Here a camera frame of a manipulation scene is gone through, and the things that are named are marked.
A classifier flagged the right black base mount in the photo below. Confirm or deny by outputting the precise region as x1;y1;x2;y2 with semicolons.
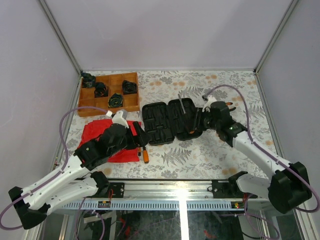
211;180;242;199

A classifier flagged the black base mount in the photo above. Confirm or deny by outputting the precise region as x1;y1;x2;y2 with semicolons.
99;182;125;200
211;180;242;199

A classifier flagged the black orange grip screwdriver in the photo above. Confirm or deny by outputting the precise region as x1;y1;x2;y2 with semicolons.
186;126;196;134

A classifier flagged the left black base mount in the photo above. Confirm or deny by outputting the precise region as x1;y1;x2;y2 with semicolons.
99;182;125;200

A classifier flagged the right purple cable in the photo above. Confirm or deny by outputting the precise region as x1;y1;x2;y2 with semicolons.
201;84;320;213

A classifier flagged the red cloth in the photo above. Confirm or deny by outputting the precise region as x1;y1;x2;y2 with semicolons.
77;118;143;164

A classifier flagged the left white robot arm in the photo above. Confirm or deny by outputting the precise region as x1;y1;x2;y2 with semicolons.
8;121;151;230

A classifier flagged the aluminium corner post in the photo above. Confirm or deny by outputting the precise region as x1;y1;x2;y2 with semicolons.
37;0;82;74
253;0;301;74

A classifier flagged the right aluminium corner post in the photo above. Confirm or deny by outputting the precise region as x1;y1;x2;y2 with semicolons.
253;0;301;74

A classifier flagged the small precision screwdriver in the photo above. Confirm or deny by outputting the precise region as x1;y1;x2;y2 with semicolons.
137;147;142;157

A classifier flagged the wooden compartment tray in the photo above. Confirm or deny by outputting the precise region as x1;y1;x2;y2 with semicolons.
77;72;140;117

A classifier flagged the rolled black yellow tape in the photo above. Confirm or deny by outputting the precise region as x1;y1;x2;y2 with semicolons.
108;93;124;108

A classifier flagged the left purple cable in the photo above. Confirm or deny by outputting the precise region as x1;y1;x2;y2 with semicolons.
0;106;113;231

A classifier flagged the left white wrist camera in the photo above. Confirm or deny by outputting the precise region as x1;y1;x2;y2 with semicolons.
105;109;129;128

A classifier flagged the aluminium front rail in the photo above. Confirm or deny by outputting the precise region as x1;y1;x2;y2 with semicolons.
109;178;248;201

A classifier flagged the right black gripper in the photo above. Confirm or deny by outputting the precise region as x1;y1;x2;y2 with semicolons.
184;107;220;132

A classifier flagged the purple cable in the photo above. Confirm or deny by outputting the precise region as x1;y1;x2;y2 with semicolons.
0;106;113;231
201;84;320;213

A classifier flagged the white slotted cable duct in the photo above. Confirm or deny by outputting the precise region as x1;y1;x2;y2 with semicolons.
62;199;244;211

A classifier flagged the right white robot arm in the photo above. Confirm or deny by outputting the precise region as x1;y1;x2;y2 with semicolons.
193;101;312;214

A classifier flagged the small hammer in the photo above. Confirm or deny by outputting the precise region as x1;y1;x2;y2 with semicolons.
177;93;187;118

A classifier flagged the black plastic tool case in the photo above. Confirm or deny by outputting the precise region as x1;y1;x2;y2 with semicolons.
142;98;203;146

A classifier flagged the large orange handle screwdriver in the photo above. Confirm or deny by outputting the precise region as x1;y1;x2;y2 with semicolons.
142;146;150;164

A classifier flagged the left aluminium corner post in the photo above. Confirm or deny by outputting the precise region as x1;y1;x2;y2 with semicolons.
37;0;82;74

